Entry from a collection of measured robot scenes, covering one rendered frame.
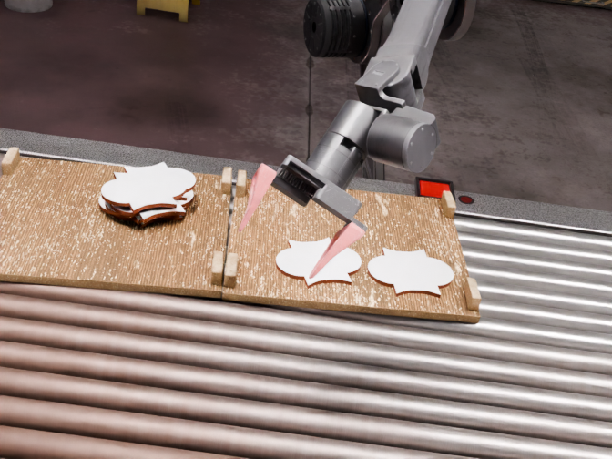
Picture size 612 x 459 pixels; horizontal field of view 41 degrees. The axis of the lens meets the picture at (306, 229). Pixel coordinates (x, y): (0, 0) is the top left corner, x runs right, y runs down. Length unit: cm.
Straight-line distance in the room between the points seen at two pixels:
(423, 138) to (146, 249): 59
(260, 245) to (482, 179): 239
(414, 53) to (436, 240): 52
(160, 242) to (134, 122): 241
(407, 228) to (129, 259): 50
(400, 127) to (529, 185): 285
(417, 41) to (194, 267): 52
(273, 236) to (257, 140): 228
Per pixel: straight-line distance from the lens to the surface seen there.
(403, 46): 106
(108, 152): 168
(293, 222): 147
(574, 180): 391
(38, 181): 155
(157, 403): 115
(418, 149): 94
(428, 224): 153
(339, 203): 94
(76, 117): 381
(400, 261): 140
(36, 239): 141
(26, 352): 123
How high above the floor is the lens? 175
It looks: 34 degrees down
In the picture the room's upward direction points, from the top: 8 degrees clockwise
